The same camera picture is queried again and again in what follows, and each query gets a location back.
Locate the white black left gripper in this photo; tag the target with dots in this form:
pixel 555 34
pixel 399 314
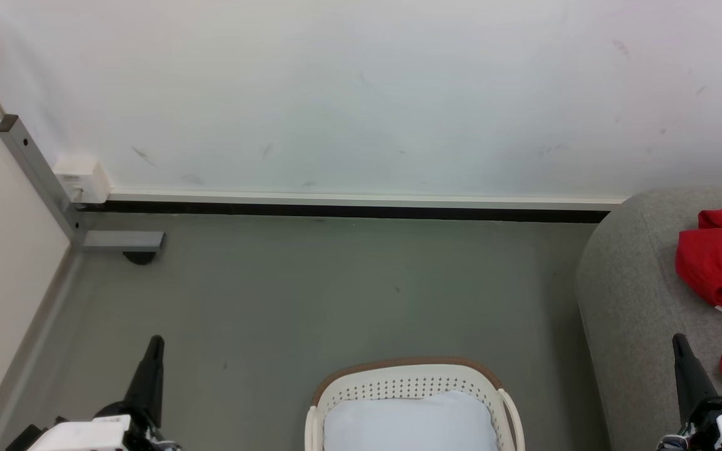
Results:
pixel 98 433

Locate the red garment with white trim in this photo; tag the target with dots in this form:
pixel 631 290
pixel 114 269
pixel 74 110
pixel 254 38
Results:
pixel 721 257

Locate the cream perforated laundry basket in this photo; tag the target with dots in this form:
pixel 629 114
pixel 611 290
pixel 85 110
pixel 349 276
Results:
pixel 411 379

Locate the grey fabric sofa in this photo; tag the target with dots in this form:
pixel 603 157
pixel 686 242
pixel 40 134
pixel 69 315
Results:
pixel 637 300

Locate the black caster wheel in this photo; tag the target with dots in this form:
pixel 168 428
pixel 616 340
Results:
pixel 140 257

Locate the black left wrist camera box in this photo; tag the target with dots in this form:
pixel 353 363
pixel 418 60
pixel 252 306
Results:
pixel 22 440

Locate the grey metal frame foot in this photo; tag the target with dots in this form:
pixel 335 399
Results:
pixel 123 241

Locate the white wall outlet box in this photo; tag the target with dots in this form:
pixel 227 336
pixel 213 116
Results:
pixel 82 178

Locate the grey metal frame post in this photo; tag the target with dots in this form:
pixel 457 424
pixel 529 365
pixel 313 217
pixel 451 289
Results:
pixel 38 172

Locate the white wall trim rail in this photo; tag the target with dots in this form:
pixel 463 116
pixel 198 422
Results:
pixel 361 200

